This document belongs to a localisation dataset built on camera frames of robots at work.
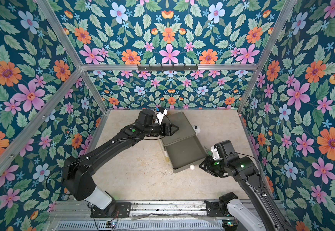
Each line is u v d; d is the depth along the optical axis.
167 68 0.93
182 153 0.79
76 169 0.46
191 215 0.72
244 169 0.46
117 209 0.69
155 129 0.68
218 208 0.73
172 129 0.71
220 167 0.56
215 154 0.65
